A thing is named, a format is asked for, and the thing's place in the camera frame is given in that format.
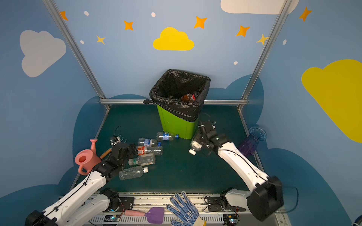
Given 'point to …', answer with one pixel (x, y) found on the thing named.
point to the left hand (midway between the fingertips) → (131, 147)
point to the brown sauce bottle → (185, 98)
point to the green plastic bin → (185, 129)
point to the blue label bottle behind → (166, 136)
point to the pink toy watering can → (87, 158)
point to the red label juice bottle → (193, 97)
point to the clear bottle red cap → (157, 150)
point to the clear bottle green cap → (143, 159)
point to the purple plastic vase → (256, 135)
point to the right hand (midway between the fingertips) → (198, 135)
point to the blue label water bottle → (143, 141)
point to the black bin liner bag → (181, 93)
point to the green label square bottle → (196, 146)
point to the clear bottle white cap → (132, 172)
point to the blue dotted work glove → (187, 212)
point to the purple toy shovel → (155, 215)
